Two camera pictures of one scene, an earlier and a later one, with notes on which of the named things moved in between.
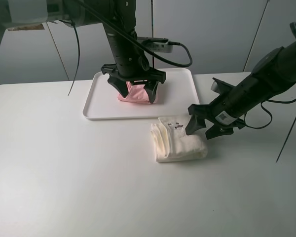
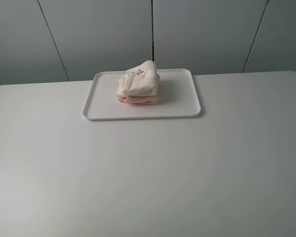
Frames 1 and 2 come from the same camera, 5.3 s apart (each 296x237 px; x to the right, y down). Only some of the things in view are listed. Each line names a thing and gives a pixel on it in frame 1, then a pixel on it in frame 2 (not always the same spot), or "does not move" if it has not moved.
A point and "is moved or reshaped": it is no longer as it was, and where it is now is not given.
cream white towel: x=171 y=142 is moved or reshaped
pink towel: x=136 y=94 does not move
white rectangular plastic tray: x=176 y=95 does not move
